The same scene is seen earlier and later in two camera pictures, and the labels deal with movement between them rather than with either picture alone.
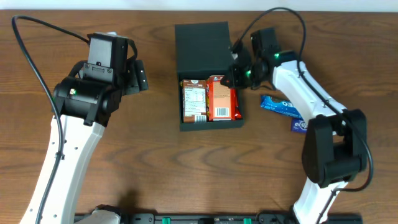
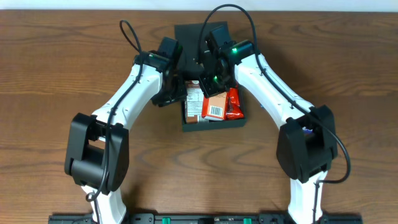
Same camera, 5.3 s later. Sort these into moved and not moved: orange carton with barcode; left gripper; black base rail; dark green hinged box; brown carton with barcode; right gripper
Moved: orange carton with barcode; right gripper; left gripper
Not moved: brown carton with barcode; dark green hinged box; black base rail
